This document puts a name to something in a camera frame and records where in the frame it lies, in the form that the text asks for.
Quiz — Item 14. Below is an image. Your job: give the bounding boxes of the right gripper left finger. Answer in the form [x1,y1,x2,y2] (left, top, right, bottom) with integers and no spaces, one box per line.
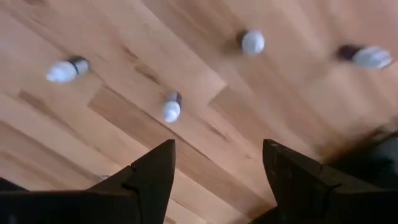
[88,139,177,224]

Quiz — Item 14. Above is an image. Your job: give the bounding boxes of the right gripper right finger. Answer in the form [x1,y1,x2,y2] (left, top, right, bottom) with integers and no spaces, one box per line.
[251,139,343,224]

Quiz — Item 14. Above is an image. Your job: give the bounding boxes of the small dark food coloring bottle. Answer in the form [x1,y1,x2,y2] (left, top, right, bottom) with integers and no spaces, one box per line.
[336,43,393,70]
[234,29,266,56]
[161,90,183,124]

